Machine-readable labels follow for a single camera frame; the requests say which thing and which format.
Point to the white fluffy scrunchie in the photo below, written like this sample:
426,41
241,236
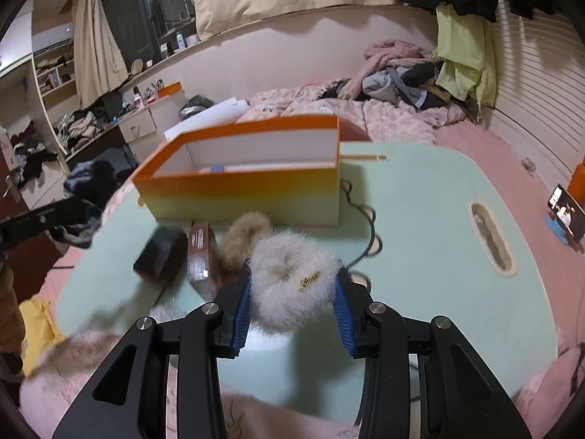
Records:
292,282

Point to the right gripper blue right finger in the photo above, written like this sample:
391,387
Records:
365,325

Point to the orange bottle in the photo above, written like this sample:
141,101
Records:
576,187

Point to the dark red pillow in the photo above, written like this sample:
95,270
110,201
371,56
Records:
350,132

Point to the pile of clothes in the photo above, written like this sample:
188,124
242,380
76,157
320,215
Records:
395,71

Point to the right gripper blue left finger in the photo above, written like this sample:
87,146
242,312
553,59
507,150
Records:
220,327

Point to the smartphone on stand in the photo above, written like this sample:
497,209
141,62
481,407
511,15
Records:
566,217

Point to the beige curtain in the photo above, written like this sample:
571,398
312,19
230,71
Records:
99,67

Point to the black pouch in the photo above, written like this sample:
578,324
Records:
163,256

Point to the pink floral blanket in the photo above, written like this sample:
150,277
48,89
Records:
381,121

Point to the beige fluffy scrunchie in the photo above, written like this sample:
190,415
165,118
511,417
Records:
239,241

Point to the green hanging cloth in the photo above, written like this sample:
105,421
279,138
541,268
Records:
465,46

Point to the white bedside drawer cabinet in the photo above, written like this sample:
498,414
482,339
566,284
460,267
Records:
144,129

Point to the brown playing card box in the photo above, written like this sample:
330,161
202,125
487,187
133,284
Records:
202,261

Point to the small orange box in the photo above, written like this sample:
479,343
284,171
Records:
170,89

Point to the orange white cardboard box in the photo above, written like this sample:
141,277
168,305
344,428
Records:
285,167

